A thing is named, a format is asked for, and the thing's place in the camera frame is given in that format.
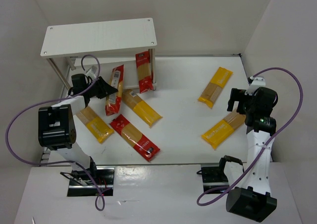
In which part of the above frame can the red pasta bag label side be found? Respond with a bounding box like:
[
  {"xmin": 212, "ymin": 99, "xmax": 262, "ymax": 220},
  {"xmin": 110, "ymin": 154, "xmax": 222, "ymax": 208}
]
[{"xmin": 105, "ymin": 64, "xmax": 125, "ymax": 116}]

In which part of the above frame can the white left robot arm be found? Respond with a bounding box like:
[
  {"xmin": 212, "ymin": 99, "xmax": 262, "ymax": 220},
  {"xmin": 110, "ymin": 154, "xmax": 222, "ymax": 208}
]
[{"xmin": 38, "ymin": 74, "xmax": 118, "ymax": 180}]

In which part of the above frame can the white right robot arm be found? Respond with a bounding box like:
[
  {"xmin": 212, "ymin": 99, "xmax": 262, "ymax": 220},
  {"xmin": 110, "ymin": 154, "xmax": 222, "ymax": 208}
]
[{"xmin": 219, "ymin": 87, "xmax": 277, "ymax": 223}]

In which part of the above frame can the yellow pasta bag upper right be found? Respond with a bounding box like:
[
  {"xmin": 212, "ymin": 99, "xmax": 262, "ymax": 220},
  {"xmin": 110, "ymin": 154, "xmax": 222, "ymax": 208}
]
[{"xmin": 198, "ymin": 67, "xmax": 233, "ymax": 109}]

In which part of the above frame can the white two-tier shelf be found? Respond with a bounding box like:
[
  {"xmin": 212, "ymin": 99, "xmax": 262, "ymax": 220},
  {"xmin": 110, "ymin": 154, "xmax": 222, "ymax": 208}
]
[{"xmin": 40, "ymin": 18, "xmax": 157, "ymax": 89}]

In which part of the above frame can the yellow pasta bag far left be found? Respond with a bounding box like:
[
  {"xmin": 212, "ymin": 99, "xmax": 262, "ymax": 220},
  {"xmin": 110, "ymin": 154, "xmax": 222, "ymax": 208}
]
[{"xmin": 76, "ymin": 107, "xmax": 114, "ymax": 144}]

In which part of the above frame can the yellow Pastatime pasta bag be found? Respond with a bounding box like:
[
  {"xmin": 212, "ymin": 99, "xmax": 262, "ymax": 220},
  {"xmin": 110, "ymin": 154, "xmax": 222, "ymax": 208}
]
[{"xmin": 201, "ymin": 110, "xmax": 246, "ymax": 150}]

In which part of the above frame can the red pasta bag on shelf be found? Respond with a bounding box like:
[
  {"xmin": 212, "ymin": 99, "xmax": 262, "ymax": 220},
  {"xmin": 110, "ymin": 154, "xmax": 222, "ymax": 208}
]
[{"xmin": 135, "ymin": 51, "xmax": 154, "ymax": 94}]

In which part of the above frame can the yellow pasta bag centre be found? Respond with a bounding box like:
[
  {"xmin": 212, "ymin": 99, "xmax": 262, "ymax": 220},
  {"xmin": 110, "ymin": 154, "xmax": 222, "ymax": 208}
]
[{"xmin": 122, "ymin": 89, "xmax": 162, "ymax": 127}]

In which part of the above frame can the red pasta bag front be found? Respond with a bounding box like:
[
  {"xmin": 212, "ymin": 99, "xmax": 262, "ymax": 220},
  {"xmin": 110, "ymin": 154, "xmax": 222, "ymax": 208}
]
[{"xmin": 110, "ymin": 114, "xmax": 160, "ymax": 162}]

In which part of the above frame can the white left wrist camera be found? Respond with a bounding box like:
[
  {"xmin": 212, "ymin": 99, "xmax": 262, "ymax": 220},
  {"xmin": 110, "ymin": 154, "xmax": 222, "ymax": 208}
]
[{"xmin": 85, "ymin": 66, "xmax": 99, "ymax": 80}]

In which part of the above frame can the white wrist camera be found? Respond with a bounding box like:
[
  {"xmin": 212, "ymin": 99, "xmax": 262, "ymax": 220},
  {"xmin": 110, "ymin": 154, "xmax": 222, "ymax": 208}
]
[
  {"xmin": 85, "ymin": 66, "xmax": 99, "ymax": 80},
  {"xmin": 245, "ymin": 76, "xmax": 266, "ymax": 96}
]

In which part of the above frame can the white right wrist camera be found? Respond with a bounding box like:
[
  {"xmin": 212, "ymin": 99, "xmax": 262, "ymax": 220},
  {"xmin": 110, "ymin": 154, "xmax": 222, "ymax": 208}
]
[{"xmin": 245, "ymin": 76, "xmax": 266, "ymax": 96}]

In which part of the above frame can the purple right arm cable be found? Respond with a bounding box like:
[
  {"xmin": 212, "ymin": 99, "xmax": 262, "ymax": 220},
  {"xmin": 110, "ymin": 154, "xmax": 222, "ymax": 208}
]
[{"xmin": 196, "ymin": 67, "xmax": 304, "ymax": 207}]

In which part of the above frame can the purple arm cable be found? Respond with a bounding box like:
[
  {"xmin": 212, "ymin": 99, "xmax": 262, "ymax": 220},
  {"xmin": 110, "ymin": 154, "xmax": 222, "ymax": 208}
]
[
  {"xmin": 4, "ymin": 54, "xmax": 106, "ymax": 212},
  {"xmin": 196, "ymin": 67, "xmax": 304, "ymax": 207}
]

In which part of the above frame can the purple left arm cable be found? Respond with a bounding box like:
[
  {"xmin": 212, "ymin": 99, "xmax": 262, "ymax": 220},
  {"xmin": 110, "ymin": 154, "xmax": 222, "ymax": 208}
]
[{"xmin": 4, "ymin": 54, "xmax": 106, "ymax": 212}]

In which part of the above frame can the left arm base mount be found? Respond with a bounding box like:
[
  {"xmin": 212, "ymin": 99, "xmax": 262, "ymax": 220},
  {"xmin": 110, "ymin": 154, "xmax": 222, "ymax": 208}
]
[{"xmin": 60, "ymin": 166, "xmax": 115, "ymax": 197}]

